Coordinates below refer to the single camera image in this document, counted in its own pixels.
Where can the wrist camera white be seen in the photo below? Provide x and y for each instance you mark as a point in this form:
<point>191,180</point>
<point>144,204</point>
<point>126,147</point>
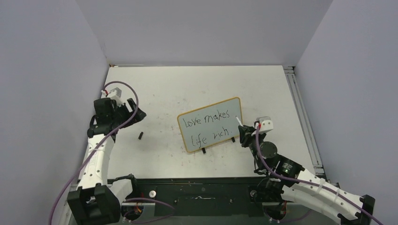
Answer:
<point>114,94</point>
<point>264,124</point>

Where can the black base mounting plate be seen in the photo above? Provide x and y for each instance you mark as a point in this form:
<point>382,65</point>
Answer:
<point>252,196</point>

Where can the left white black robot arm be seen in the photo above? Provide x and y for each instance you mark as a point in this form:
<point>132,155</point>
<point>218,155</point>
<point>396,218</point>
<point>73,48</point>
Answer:
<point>95,201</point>

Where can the aluminium rail right side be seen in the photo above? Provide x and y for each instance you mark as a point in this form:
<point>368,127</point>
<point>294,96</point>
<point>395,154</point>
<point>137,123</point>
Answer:
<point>304,121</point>

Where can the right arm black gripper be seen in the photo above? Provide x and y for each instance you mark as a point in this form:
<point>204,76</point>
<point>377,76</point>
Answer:
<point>246,132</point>

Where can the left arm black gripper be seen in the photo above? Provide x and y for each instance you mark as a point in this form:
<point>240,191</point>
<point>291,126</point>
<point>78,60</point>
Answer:
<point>139,116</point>

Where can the yellow framed small whiteboard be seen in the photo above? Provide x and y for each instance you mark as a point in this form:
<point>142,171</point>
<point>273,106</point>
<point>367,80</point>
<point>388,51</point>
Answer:
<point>210,125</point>

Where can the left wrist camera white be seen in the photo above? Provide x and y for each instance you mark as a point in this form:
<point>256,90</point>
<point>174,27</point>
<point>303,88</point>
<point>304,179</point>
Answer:
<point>114,94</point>

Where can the white whiteboard marker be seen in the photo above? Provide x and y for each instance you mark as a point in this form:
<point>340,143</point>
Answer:
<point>239,121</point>

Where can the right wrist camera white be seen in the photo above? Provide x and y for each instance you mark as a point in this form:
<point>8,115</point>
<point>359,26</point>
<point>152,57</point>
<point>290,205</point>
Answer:
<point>264,124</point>

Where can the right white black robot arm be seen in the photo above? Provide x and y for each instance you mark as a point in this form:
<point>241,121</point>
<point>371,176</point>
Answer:
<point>278,181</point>

